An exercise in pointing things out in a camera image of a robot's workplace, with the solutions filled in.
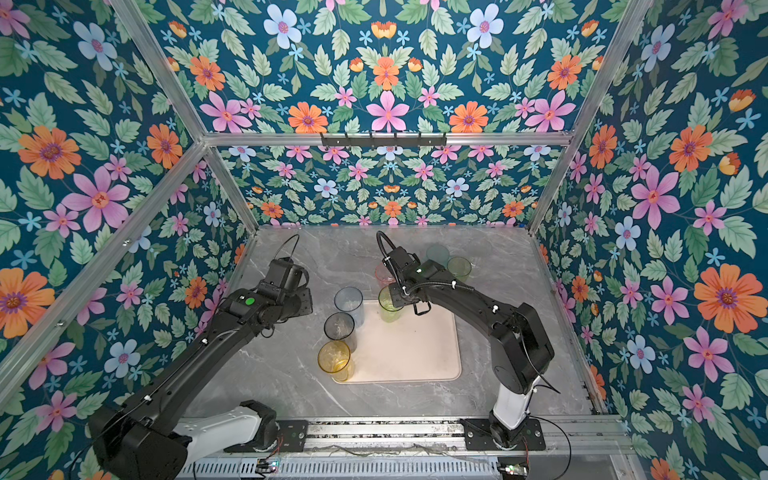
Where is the green translucent tall cup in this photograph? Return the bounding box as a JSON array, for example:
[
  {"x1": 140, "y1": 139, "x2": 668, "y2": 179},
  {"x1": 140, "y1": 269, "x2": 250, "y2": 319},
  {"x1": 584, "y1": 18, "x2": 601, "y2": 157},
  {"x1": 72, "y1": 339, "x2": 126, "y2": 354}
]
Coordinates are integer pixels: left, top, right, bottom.
[{"x1": 378, "y1": 286, "x2": 402, "y2": 323}]

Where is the aluminium mounting rail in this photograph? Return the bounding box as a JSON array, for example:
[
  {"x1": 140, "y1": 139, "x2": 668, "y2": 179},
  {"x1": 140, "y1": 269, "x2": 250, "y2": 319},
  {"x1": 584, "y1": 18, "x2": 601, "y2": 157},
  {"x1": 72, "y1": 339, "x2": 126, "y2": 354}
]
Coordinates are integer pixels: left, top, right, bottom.
[{"x1": 137, "y1": 416, "x2": 631, "y2": 457}]

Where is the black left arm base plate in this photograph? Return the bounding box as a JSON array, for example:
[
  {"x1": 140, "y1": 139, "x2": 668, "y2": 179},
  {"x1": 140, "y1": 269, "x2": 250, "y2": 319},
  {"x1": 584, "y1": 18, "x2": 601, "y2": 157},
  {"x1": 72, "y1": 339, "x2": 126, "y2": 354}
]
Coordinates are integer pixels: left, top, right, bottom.
[{"x1": 237, "y1": 419, "x2": 309, "y2": 453}]

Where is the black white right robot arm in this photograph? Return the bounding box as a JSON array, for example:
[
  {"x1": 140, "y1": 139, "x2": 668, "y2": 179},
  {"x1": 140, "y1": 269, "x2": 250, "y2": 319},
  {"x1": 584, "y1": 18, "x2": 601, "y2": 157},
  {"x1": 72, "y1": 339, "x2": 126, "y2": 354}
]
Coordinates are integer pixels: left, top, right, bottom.
[{"x1": 382, "y1": 247, "x2": 555, "y2": 449}]

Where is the light green short cup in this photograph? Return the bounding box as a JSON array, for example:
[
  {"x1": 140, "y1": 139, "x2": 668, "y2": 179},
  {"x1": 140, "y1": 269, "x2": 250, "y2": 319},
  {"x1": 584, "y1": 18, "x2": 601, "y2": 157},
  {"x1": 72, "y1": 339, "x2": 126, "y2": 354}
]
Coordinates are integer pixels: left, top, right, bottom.
[{"x1": 447, "y1": 256, "x2": 473, "y2": 282}]

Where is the pink translucent short cup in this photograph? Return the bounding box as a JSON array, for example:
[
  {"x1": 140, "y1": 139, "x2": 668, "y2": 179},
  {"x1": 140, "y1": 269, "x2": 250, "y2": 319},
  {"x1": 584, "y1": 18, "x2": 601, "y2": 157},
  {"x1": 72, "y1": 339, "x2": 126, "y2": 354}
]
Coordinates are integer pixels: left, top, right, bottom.
[{"x1": 374, "y1": 263, "x2": 395, "y2": 288}]

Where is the amber translucent tall cup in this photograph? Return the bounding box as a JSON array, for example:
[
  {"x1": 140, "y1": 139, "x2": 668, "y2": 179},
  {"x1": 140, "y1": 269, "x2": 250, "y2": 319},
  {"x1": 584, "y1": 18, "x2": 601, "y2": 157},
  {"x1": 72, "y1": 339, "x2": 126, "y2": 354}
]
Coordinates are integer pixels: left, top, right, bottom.
[{"x1": 317, "y1": 340, "x2": 354, "y2": 383}]

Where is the white vented cable duct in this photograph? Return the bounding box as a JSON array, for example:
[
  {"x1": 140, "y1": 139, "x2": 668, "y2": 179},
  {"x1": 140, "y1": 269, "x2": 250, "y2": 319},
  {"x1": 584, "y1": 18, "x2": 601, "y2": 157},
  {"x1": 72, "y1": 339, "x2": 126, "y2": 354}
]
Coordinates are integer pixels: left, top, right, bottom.
[{"x1": 177, "y1": 456, "x2": 501, "y2": 479}]

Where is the blue translucent tall cup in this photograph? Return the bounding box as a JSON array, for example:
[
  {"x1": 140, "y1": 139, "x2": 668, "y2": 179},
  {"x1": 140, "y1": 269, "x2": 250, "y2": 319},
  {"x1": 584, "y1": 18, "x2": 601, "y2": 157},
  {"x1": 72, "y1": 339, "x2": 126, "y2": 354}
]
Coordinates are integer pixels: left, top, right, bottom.
[{"x1": 334, "y1": 286, "x2": 365, "y2": 326}]

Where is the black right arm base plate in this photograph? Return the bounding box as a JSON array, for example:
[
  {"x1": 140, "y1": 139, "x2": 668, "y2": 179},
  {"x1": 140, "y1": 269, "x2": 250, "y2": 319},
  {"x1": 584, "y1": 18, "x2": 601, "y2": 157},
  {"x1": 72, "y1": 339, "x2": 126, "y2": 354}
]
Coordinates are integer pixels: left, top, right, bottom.
[{"x1": 459, "y1": 417, "x2": 546, "y2": 452}]

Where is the beige rectangular tray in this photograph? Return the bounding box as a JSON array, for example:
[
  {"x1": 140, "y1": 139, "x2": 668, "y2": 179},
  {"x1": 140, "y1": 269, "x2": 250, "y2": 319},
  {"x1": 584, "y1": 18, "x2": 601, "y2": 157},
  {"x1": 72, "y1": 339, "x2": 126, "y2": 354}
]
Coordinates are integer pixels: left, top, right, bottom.
[{"x1": 332, "y1": 300, "x2": 462, "y2": 384}]

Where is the black hook rack bar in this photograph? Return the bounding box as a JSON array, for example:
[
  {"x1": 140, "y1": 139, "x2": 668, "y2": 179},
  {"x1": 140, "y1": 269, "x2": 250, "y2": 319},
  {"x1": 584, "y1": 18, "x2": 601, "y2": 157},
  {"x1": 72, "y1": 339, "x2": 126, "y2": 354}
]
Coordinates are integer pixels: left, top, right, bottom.
[{"x1": 320, "y1": 133, "x2": 448, "y2": 148}]

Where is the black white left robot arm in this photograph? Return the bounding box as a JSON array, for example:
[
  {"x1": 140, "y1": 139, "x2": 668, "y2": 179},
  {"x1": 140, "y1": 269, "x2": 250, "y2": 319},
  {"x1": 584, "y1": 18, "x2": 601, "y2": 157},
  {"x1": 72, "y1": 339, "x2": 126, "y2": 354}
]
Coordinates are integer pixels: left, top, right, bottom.
[{"x1": 88, "y1": 257, "x2": 312, "y2": 479}]

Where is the teal translucent short cup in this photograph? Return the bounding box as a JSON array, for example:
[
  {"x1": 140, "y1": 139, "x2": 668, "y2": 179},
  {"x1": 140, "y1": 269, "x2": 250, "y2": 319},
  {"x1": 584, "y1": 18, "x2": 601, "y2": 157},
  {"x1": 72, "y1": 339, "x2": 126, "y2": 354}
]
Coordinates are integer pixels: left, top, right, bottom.
[{"x1": 425, "y1": 243, "x2": 451, "y2": 267}]

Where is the dark grey translucent cup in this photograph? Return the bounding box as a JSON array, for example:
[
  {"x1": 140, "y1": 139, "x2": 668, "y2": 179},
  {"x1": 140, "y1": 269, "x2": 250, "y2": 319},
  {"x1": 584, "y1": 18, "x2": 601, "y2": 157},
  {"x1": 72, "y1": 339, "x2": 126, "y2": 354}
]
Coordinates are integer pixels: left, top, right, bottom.
[{"x1": 323, "y1": 312, "x2": 357, "y2": 352}]

